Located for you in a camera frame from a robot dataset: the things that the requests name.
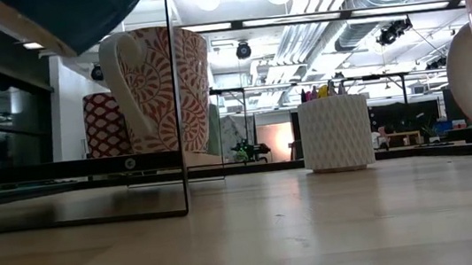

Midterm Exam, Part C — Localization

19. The green mug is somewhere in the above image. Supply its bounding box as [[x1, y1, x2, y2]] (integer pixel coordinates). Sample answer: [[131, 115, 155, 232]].
[[202, 102, 224, 154]]

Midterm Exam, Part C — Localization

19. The white mug red floral print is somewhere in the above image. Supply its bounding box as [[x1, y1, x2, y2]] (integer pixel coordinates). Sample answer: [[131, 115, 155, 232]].
[[95, 20, 221, 164]]

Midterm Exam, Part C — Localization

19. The red white lattice mug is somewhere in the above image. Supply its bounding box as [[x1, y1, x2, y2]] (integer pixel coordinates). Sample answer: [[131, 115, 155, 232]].
[[81, 90, 135, 160]]

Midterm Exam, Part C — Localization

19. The blue ribbed mug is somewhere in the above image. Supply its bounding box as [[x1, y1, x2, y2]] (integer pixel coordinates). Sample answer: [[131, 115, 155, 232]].
[[0, 0, 164, 66]]

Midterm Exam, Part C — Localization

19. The crinkled silver sheet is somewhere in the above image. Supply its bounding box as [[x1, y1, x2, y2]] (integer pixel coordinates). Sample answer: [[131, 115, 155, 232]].
[[215, 112, 260, 165]]

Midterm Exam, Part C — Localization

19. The small robot green light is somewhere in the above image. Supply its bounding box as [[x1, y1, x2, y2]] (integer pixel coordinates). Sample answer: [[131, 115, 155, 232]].
[[230, 136, 274, 166]]

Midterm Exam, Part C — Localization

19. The black hanging spotlight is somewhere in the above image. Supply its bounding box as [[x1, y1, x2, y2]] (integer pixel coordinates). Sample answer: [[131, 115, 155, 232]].
[[89, 63, 105, 83], [234, 39, 253, 61]]

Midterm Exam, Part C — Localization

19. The white textured pen holder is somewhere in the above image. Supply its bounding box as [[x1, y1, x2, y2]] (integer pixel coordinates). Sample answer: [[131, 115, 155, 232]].
[[296, 91, 377, 177]]

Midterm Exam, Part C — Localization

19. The person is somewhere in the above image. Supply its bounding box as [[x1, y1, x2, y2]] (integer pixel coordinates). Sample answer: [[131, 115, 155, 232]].
[[375, 126, 393, 152]]

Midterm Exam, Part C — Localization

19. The wooden bench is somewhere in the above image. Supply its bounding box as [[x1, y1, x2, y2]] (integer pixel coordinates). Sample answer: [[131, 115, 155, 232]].
[[385, 129, 423, 149]]

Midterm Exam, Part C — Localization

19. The black monitor row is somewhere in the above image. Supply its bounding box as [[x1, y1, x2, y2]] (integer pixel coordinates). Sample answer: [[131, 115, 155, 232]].
[[368, 98, 442, 138]]

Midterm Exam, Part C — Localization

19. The black spotlight cluster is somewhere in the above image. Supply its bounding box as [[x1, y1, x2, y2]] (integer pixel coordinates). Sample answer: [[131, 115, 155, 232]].
[[373, 17, 415, 48]]

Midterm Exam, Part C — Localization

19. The silver ceiling duct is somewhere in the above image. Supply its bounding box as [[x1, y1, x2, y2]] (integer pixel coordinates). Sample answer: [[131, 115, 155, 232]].
[[267, 0, 472, 84]]

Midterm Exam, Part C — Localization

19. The wooden shelf black metal frame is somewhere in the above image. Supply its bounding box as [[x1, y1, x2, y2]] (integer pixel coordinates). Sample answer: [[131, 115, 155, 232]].
[[0, 0, 230, 236]]

